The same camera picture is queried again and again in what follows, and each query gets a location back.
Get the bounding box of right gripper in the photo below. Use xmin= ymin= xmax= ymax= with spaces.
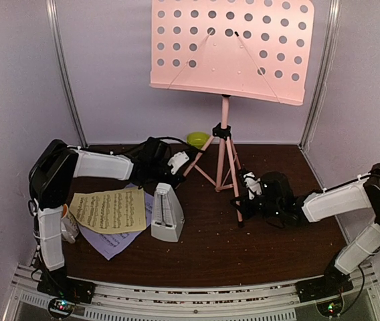
xmin=231 ymin=192 xmax=282 ymax=220

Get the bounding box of yellow sheet music page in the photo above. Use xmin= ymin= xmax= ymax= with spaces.
xmin=69 ymin=187 xmax=147 ymax=235

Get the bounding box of pink music stand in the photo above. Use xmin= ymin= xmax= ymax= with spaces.
xmin=149 ymin=0 xmax=316 ymax=229

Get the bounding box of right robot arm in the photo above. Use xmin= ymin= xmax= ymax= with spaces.
xmin=230 ymin=163 xmax=380 ymax=296

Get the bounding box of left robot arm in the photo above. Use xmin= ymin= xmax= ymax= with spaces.
xmin=28 ymin=138 xmax=190 ymax=297

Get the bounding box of white metronome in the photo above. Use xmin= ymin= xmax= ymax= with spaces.
xmin=151 ymin=183 xmax=185 ymax=243

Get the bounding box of green plastic bowl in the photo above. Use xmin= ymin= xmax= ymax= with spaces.
xmin=186 ymin=132 xmax=210 ymax=149

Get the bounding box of purple sheet music page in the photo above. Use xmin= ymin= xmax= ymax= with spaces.
xmin=78 ymin=192 xmax=154 ymax=260

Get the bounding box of white orange-lined mug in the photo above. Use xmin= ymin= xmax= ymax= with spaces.
xmin=61 ymin=204 xmax=80 ymax=244

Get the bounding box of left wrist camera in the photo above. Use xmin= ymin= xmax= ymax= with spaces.
xmin=167 ymin=151 xmax=189 ymax=175

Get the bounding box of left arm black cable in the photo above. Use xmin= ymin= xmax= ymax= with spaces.
xmin=27 ymin=135 xmax=187 ymax=215

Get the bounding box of front aluminium rail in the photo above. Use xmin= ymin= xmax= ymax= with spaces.
xmin=9 ymin=279 xmax=378 ymax=321

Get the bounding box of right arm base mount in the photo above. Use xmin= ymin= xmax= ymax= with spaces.
xmin=296 ymin=277 xmax=354 ymax=318

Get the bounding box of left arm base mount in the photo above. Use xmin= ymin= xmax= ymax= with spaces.
xmin=37 ymin=273 xmax=96 ymax=320

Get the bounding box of left aluminium frame post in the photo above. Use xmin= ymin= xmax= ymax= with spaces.
xmin=45 ymin=0 xmax=89 ymax=147

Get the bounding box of aluminium frame post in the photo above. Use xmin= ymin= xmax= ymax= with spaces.
xmin=45 ymin=0 xmax=89 ymax=147
xmin=300 ymin=0 xmax=342 ymax=154

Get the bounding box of right aluminium frame post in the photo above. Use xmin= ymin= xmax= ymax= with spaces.
xmin=300 ymin=0 xmax=342 ymax=154

